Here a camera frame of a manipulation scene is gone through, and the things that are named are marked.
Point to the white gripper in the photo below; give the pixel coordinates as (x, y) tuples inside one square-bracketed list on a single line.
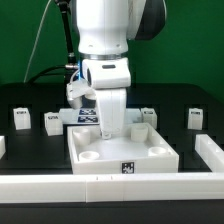
[(108, 79)]

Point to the white square tabletop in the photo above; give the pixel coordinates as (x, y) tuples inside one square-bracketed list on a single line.
[(139, 148)]

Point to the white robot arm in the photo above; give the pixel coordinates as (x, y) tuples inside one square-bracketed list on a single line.
[(105, 27)]

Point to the white left fence block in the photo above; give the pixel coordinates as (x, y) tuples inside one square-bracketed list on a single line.
[(2, 146)]

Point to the white marker base plate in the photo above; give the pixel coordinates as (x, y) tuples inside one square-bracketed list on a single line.
[(85, 116)]

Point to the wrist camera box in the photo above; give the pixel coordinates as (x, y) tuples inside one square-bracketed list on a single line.
[(76, 90)]

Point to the white front fence wall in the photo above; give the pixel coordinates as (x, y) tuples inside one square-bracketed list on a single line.
[(107, 188)]

